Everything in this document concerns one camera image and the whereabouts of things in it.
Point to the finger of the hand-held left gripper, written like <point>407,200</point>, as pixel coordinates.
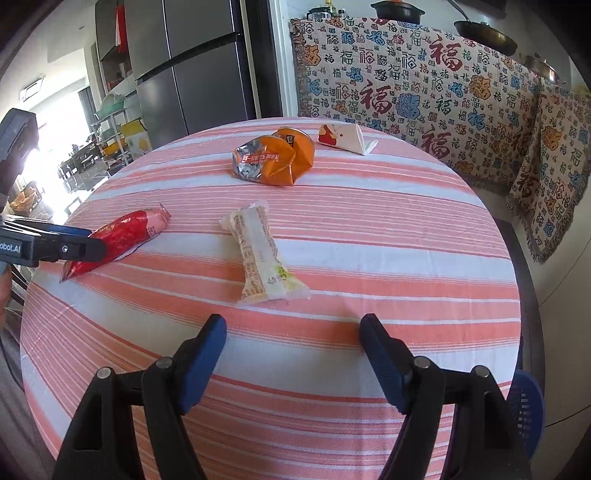
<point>74,250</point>
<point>64,230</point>

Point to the red hanging ornament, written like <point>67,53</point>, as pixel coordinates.
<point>122,27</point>

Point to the white and red paper wrapper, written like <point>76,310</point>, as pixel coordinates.
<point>344,136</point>

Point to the small printed blanket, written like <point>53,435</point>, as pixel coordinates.
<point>554,175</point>

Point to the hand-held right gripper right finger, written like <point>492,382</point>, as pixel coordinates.
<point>383,364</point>

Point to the metal rack with green basket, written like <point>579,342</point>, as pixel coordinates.
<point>111,104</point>

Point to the dark wooden table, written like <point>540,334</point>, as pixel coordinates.
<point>81,159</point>

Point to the black cooking pot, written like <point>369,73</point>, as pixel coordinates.
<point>397,11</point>

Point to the dark frying pan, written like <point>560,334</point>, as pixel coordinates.
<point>487,32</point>

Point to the orange striped tablecloth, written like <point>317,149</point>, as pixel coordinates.
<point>300,323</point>

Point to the red snack packet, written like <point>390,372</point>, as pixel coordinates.
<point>129,230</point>

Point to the white and yellow snack wrapper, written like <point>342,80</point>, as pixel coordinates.
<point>258,258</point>

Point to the large printed blanket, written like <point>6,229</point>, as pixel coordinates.
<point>406,87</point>

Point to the steel pan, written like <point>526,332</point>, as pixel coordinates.
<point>545,67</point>

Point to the orange snack bag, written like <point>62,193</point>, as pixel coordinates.
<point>265,161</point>

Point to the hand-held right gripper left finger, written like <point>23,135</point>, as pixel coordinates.
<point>203,364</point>

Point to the grey refrigerator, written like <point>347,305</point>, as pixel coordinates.
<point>198,64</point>

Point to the ceiling light fixture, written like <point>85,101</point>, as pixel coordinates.
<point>31,88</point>

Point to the pot with lid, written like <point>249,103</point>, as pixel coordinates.
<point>325,11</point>

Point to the blue plastic basket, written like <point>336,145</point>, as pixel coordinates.
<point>526,406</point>

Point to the yellow and white box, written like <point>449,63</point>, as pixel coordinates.
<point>136,141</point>

